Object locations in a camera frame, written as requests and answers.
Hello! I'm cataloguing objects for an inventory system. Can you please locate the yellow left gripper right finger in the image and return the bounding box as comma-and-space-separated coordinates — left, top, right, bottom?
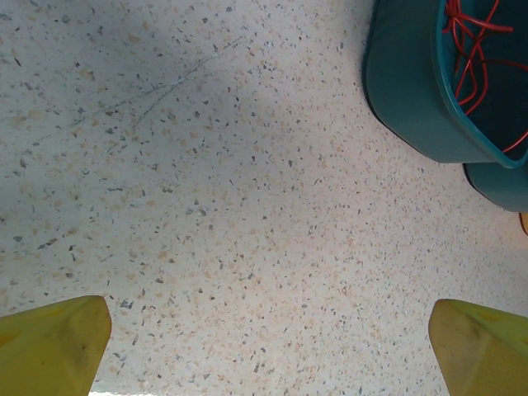
427, 299, 528, 396

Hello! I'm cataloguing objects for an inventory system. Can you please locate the teal plastic bin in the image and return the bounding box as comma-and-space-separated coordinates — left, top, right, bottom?
462, 162, 528, 214
361, 0, 528, 169

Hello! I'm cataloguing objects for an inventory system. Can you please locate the thin red cable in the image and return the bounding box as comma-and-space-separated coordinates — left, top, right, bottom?
453, 0, 528, 116
501, 134, 528, 156
443, 0, 515, 42

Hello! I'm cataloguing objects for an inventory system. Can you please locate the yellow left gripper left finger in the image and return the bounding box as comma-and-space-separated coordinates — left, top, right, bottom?
0, 295, 113, 396

